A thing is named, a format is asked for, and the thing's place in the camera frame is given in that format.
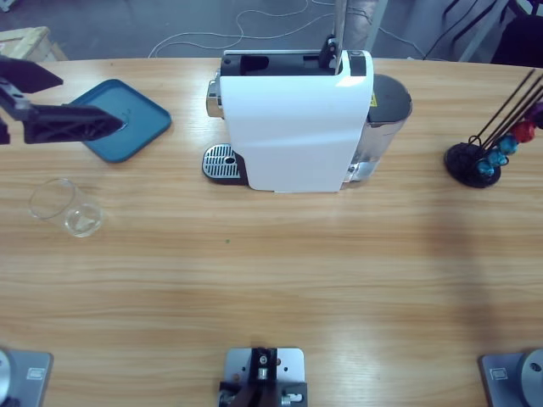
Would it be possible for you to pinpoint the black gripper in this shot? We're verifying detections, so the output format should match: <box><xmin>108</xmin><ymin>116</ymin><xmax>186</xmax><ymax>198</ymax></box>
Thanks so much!
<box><xmin>0</xmin><ymin>54</ymin><xmax>127</xmax><ymax>146</ymax></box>

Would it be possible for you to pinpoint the light wooden crate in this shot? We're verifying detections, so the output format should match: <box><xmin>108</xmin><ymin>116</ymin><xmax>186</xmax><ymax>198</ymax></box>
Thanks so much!
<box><xmin>0</xmin><ymin>25</ymin><xmax>70</xmax><ymax>64</ymax></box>

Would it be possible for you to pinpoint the water tank with black lid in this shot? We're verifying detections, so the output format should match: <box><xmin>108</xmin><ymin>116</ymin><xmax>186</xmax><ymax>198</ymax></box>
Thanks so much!
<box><xmin>341</xmin><ymin>73</ymin><xmax>413</xmax><ymax>192</ymax></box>

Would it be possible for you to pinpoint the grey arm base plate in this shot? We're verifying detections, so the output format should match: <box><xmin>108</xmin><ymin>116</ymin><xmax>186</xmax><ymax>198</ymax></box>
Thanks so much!
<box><xmin>0</xmin><ymin>347</ymin><xmax>55</xmax><ymax>407</ymax></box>
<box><xmin>478</xmin><ymin>348</ymin><xmax>543</xmax><ymax>407</ymax></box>

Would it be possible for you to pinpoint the red coffee capsule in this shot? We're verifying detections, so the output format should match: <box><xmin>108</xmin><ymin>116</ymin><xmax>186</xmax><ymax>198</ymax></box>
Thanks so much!
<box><xmin>514</xmin><ymin>120</ymin><xmax>540</xmax><ymax>144</ymax></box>

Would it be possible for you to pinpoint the white floor cable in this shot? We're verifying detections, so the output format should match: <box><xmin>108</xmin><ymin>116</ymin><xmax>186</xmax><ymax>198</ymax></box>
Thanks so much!
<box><xmin>147</xmin><ymin>0</ymin><xmax>425</xmax><ymax>59</ymax></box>

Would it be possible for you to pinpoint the white slanted metal bar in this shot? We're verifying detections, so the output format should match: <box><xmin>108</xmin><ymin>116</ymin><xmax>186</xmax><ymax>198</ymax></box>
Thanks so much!
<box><xmin>460</xmin><ymin>0</ymin><xmax>510</xmax><ymax>64</ymax></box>

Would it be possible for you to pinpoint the white capsule coffee machine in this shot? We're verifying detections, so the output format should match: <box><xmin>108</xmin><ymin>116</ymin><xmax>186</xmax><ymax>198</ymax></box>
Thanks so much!
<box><xmin>206</xmin><ymin>49</ymin><xmax>375</xmax><ymax>195</ymax></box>

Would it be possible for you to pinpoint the black chair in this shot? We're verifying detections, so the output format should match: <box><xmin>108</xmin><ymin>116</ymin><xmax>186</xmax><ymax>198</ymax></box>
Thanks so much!
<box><xmin>491</xmin><ymin>14</ymin><xmax>543</xmax><ymax>69</ymax></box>

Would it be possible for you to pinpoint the blue square plastic tray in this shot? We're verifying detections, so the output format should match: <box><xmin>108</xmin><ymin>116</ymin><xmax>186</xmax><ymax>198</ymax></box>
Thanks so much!
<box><xmin>70</xmin><ymin>78</ymin><xmax>173</xmax><ymax>164</ymax></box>

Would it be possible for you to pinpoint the clear glass cup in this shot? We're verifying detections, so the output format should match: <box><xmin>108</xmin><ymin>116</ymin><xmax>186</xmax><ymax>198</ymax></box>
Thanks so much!
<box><xmin>27</xmin><ymin>177</ymin><xmax>106</xmax><ymax>239</ymax></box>

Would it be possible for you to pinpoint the white metal table leg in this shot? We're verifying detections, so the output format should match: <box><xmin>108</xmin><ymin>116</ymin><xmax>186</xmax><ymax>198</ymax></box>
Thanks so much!
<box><xmin>364</xmin><ymin>0</ymin><xmax>388</xmax><ymax>53</ymax></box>

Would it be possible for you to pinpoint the black drip tray silver grille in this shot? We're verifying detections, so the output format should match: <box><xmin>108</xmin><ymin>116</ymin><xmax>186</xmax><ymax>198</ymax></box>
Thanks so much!
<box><xmin>201</xmin><ymin>142</ymin><xmax>249</xmax><ymax>187</ymax></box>

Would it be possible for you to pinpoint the black capsule holder with rods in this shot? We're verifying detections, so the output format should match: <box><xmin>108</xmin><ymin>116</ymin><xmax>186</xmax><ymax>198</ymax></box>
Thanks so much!
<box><xmin>444</xmin><ymin>70</ymin><xmax>543</xmax><ymax>189</ymax></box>

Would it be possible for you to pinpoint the black power cord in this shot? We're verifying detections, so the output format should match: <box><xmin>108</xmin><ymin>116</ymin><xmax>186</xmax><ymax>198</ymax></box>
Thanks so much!
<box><xmin>423</xmin><ymin>0</ymin><xmax>508</xmax><ymax>60</ymax></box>

